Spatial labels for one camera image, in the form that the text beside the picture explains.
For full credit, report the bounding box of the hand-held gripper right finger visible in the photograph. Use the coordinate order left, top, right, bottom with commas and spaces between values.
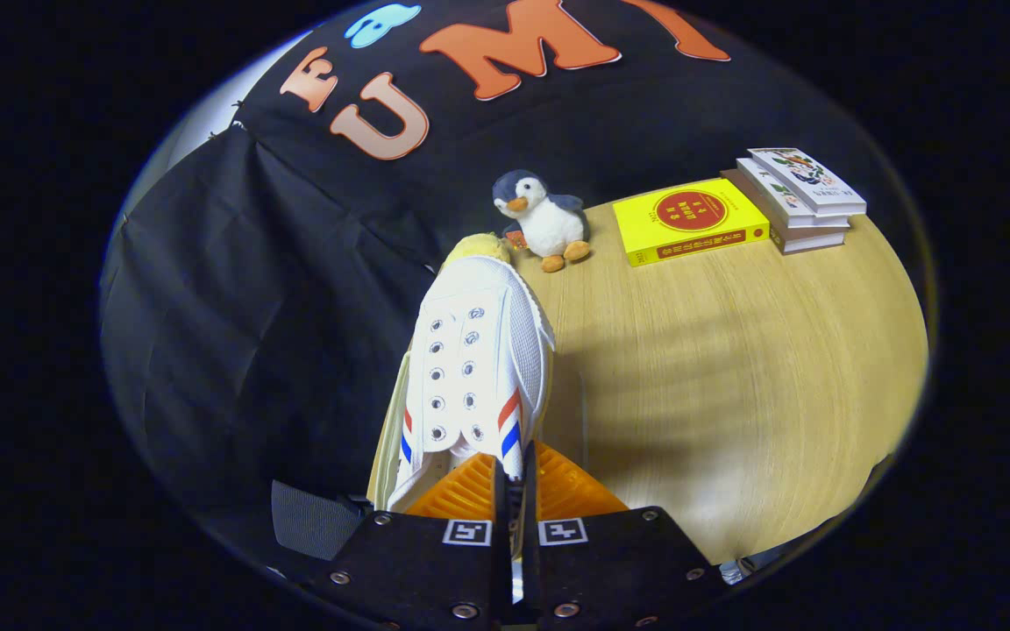
523, 441, 729, 631

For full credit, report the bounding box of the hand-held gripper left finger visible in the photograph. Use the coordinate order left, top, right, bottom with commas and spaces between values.
312, 453, 519, 631

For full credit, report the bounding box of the beige fabric storage box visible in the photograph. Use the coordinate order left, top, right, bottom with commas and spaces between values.
367, 346, 592, 514

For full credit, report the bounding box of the white canvas shoe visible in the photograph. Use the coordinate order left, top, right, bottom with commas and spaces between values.
387, 254, 556, 514

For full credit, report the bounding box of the grey mesh panel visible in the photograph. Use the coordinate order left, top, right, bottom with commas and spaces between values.
271, 479, 367, 562

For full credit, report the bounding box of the yellow bun toy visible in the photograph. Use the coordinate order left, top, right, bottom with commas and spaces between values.
441, 232, 513, 274

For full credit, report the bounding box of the penguin plush toy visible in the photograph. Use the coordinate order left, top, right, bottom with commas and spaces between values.
492, 169, 592, 273

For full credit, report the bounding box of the yellow book with red circle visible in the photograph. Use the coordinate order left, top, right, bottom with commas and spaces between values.
612, 178, 771, 267

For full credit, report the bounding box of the brown cover paperback book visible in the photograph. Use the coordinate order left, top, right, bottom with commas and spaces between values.
721, 168, 848, 255

